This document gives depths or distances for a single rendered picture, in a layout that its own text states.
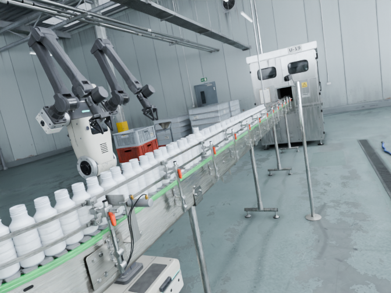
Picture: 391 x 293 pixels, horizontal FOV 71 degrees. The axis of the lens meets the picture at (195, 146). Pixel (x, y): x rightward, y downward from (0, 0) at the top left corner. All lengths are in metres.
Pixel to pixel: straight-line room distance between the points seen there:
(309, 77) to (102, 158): 5.03
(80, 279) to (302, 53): 5.80
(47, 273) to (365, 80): 11.47
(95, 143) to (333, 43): 10.67
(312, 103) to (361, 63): 5.75
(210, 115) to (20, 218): 7.68
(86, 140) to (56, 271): 1.03
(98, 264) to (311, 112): 5.65
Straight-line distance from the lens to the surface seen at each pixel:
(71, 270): 0.93
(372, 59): 11.81
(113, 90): 1.96
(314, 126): 6.26
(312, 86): 6.19
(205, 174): 1.65
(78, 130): 1.81
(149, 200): 0.91
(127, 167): 1.11
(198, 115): 8.46
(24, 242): 0.89
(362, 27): 11.87
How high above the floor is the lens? 1.35
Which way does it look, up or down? 9 degrees down
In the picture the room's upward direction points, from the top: 10 degrees counter-clockwise
